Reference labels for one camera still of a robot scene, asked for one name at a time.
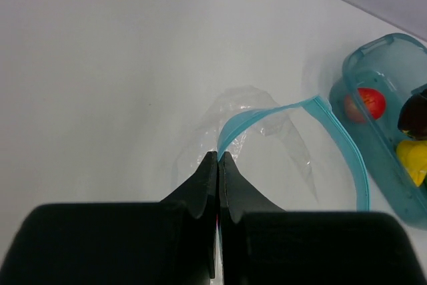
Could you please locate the brown fake chocolate food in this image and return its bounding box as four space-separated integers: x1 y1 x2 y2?
398 89 426 140

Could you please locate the yellow fake pear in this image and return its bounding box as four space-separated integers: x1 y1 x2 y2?
396 140 427 187

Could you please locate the teal plastic bin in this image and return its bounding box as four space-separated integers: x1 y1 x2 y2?
329 33 426 230

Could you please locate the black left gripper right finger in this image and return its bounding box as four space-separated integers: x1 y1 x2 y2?
218 153 426 284

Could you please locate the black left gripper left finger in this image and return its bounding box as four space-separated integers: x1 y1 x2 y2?
1 152 218 284

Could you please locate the clear zip top bag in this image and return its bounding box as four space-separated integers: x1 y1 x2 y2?
171 86 370 212

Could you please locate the red fake apple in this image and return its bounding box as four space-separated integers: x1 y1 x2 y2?
344 87 386 123

